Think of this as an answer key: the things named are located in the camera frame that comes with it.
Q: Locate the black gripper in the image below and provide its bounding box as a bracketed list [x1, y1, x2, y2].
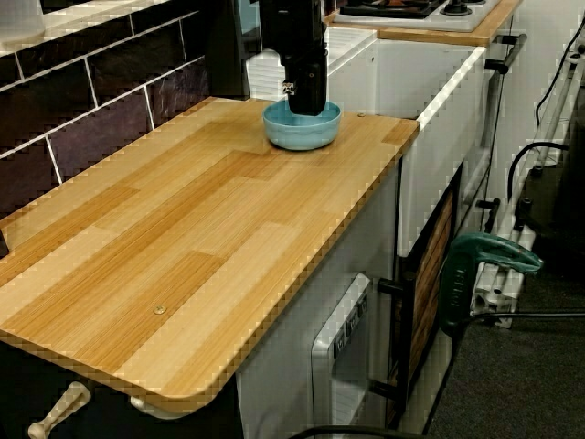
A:
[262, 0, 329, 117]

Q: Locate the light blue bowl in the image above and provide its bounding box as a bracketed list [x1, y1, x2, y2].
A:
[261, 100, 344, 152]

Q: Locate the white sink basin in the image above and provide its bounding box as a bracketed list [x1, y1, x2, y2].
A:
[246, 25, 488, 257]

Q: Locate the grey stove top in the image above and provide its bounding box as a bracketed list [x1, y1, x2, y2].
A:
[332, 0, 504, 34]

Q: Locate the black framed oven door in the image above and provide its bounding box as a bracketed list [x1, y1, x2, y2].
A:
[395, 162, 463, 424]

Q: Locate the cream ledge shelf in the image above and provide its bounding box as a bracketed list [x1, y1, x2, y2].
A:
[0, 0, 186, 56]

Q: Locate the green clamp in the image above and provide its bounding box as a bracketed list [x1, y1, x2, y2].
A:
[438, 231, 546, 340]

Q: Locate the white appliance door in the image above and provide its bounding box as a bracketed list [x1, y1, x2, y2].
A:
[310, 273, 374, 429]

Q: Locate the black floor box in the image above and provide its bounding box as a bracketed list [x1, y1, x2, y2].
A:
[520, 150, 585, 271]

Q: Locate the white lidded jar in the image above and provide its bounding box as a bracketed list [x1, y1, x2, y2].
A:
[0, 0, 47, 50]

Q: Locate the white kitchen cabinet body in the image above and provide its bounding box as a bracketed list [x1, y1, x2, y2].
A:
[235, 0, 580, 439]

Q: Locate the dark cabinet front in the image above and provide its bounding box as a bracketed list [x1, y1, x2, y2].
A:
[0, 336, 243, 439]

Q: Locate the black oven door handle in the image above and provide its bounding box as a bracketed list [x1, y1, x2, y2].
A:
[377, 277, 415, 403]

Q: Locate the thick black cable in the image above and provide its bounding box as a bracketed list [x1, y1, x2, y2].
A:
[505, 140, 572, 202]

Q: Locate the aluminium frame rail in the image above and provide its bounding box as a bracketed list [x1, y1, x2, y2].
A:
[469, 49, 585, 330]

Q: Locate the cream drawer handle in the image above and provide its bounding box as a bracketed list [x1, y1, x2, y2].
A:
[129, 395, 186, 421]
[27, 380, 91, 439]

